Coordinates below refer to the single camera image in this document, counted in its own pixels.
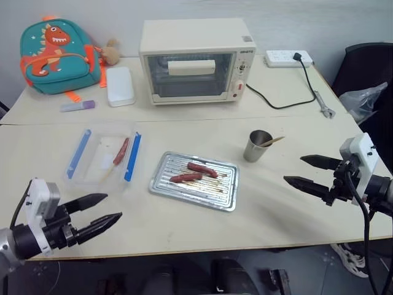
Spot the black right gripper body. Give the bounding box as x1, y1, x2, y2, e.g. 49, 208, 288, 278
325, 155, 361, 207

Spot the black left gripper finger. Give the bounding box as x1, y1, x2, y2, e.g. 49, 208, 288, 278
63, 193, 109, 216
72, 212, 123, 245

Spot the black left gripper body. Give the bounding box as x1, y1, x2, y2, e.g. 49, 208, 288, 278
42, 202, 81, 251

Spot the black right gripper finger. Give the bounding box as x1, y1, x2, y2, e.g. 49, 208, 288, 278
300, 154, 341, 172
283, 175, 332, 204

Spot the bare wooden skewer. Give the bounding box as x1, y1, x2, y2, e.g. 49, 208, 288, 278
259, 136, 286, 148

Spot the sausage on wooden skewer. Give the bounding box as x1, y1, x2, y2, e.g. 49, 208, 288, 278
99, 137, 131, 184

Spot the clear container with blue clips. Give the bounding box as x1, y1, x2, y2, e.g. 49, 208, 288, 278
62, 120, 144, 193

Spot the silver adjustable wrench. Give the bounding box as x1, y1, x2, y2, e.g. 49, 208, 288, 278
313, 90, 337, 119

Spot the stainless steel cup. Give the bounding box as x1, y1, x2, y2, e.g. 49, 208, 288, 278
243, 129, 274, 163

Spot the grey plastic bag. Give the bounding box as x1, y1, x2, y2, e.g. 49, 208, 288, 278
338, 82, 389, 122

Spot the clear tube with purple cap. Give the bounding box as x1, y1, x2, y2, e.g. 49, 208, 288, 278
60, 100, 96, 113

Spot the short red sausage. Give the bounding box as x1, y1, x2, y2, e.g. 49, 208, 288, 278
169, 172, 204, 184

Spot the silver ribbed baking tray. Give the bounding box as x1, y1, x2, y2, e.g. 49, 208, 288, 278
148, 151, 240, 213

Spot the black office chair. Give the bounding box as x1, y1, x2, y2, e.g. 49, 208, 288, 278
331, 42, 393, 173

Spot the long red sausage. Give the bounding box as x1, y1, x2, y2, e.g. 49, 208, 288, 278
187, 162, 219, 179

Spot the white power strip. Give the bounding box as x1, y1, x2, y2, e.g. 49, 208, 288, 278
265, 49, 315, 69

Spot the white lidded plastic box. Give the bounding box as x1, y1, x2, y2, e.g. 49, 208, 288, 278
105, 66, 137, 108

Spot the dark furniture piece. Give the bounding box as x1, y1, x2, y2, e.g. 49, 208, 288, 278
0, 100, 11, 122

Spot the teal dinosaur backpack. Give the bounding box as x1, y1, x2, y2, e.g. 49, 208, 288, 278
20, 14, 109, 104

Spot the brown plush toy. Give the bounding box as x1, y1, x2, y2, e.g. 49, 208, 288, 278
99, 39, 122, 66

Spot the cream toaster oven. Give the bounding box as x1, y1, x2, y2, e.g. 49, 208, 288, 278
138, 17, 257, 107

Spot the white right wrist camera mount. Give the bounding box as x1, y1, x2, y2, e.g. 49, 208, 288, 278
338, 133, 381, 207

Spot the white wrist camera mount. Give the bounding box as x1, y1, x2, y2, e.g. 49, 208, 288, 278
338, 133, 381, 207
24, 177, 61, 258

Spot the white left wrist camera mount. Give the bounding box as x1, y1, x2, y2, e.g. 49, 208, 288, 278
24, 177, 61, 258

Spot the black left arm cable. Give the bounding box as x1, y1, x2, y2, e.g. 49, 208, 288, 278
9, 180, 33, 230

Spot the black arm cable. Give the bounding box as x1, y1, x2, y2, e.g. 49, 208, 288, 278
343, 170, 381, 295
9, 180, 33, 230

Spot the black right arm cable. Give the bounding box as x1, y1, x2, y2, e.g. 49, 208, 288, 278
343, 170, 381, 295

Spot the black oven power cable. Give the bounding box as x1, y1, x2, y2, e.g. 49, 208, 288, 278
245, 52, 317, 111

